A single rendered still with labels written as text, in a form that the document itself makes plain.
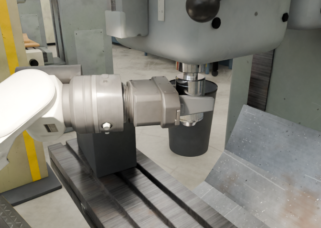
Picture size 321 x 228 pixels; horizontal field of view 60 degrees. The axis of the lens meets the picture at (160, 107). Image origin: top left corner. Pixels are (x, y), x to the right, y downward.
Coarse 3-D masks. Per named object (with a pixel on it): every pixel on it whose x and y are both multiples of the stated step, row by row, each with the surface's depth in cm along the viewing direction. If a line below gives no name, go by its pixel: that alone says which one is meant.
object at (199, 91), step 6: (204, 84) 43; (180, 90) 43; (186, 90) 42; (192, 90) 42; (198, 90) 42; (204, 90) 44; (192, 114) 44; (198, 114) 44; (180, 120) 45; (186, 120) 44; (192, 120) 44; (198, 120) 44
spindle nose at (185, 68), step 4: (176, 64) 42; (180, 64) 41; (184, 64) 41; (204, 64) 41; (176, 68) 42; (180, 68) 42; (184, 68) 41; (188, 68) 41; (192, 68) 41; (196, 68) 41; (200, 68) 41; (204, 68) 42; (184, 72) 41; (188, 72) 41; (192, 72) 41; (196, 72) 41; (200, 72) 41
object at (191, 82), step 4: (176, 76) 44; (180, 76) 43; (200, 76) 43; (204, 76) 44; (176, 80) 43; (180, 80) 42; (184, 80) 42; (188, 80) 42; (192, 80) 42; (196, 80) 42; (200, 80) 42; (204, 80) 43; (180, 84) 42; (184, 84) 42; (188, 84) 42; (192, 84) 42; (196, 84) 42; (200, 84) 42
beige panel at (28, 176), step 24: (0, 0) 169; (0, 24) 172; (0, 48) 177; (24, 48) 185; (0, 72) 181; (24, 144) 204; (24, 168) 210; (48, 168) 234; (0, 192) 205; (24, 192) 206; (48, 192) 209
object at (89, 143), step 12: (120, 132) 74; (132, 132) 76; (84, 144) 82; (96, 144) 72; (108, 144) 73; (120, 144) 75; (132, 144) 77; (96, 156) 73; (108, 156) 75; (120, 156) 77; (132, 156) 79; (96, 168) 74; (108, 168) 76; (120, 168) 78
